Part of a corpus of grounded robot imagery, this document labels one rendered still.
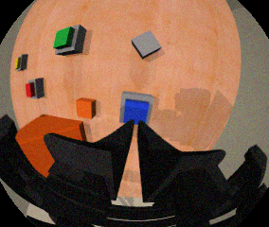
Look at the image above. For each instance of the blue button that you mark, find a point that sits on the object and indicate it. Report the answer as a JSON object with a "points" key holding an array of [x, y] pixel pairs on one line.
{"points": [[136, 106]]}

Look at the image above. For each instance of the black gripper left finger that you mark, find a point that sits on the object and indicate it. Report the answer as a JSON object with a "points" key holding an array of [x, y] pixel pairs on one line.
{"points": [[107, 157]]}

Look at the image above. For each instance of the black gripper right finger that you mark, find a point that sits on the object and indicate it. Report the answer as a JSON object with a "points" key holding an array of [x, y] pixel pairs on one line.
{"points": [[159, 162]]}

